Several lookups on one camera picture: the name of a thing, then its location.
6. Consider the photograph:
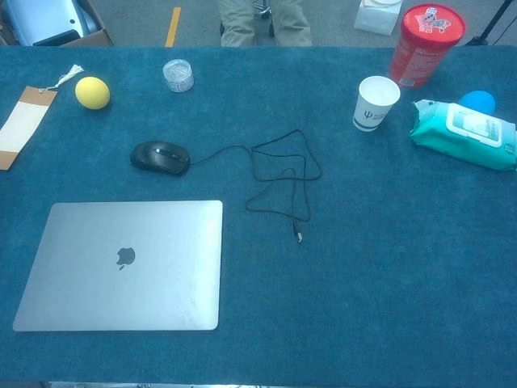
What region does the black mouse cable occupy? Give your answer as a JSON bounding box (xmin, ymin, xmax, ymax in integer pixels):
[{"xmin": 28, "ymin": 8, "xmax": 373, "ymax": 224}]
[{"xmin": 188, "ymin": 129, "xmax": 323, "ymax": 245}]

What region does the black computer mouse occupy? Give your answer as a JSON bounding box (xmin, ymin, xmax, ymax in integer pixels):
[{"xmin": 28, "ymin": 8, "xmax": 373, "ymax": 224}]
[{"xmin": 129, "ymin": 140, "xmax": 191, "ymax": 177}]

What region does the blue table cloth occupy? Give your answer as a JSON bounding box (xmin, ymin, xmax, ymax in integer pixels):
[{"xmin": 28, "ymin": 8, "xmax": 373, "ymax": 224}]
[{"xmin": 0, "ymin": 44, "xmax": 517, "ymax": 383}]

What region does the clear plastic jar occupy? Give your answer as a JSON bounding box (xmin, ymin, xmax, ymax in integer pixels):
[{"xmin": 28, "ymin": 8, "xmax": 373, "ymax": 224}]
[{"xmin": 162, "ymin": 59, "xmax": 195, "ymax": 93}]

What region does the white paper cup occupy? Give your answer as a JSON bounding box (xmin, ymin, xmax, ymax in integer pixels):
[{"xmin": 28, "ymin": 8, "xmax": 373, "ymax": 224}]
[{"xmin": 352, "ymin": 75, "xmax": 401, "ymax": 133}]

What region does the person in khaki trousers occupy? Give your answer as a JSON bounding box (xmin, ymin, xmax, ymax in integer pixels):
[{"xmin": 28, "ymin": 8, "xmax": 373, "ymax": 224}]
[{"xmin": 220, "ymin": 0, "xmax": 313, "ymax": 48}]

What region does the silver closed laptop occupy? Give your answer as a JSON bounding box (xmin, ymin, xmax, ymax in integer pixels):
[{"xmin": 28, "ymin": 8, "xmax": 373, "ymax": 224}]
[{"xmin": 11, "ymin": 200, "xmax": 224, "ymax": 332}]

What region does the green wet wipes pack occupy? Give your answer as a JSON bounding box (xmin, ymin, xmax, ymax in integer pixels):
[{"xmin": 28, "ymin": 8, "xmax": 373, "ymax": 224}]
[{"xmin": 409, "ymin": 99, "xmax": 517, "ymax": 172}]

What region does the yellow foam ball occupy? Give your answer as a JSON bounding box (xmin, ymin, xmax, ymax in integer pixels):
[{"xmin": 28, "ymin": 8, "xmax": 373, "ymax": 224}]
[{"xmin": 74, "ymin": 76, "xmax": 111, "ymax": 110}]

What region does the white carton box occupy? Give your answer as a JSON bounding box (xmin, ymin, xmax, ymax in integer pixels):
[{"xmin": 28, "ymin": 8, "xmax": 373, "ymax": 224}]
[{"xmin": 354, "ymin": 0, "xmax": 404, "ymax": 44}]

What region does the red cylindrical canister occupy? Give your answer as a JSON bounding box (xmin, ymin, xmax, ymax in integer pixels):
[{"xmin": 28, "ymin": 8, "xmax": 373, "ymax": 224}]
[{"xmin": 388, "ymin": 3, "xmax": 466, "ymax": 89}]

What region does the cardboard box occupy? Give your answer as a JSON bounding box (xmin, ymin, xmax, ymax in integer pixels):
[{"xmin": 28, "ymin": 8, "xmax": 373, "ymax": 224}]
[{"xmin": 0, "ymin": 0, "xmax": 115, "ymax": 48}]

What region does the blue ball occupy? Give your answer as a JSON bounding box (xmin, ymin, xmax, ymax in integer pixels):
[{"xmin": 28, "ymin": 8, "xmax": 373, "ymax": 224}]
[{"xmin": 459, "ymin": 91, "xmax": 496, "ymax": 116}]

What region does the brown bookmark with tassel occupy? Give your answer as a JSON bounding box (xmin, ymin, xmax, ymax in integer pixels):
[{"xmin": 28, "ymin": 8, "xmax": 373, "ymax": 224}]
[{"xmin": 0, "ymin": 64, "xmax": 85, "ymax": 171}]

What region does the black tripod stand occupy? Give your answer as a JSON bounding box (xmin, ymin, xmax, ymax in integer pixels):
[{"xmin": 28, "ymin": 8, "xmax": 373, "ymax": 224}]
[{"xmin": 462, "ymin": 0, "xmax": 517, "ymax": 46}]

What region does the grey device in box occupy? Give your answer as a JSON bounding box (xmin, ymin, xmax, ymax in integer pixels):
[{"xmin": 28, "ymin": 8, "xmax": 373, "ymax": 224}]
[{"xmin": 2, "ymin": 0, "xmax": 100, "ymax": 47}]

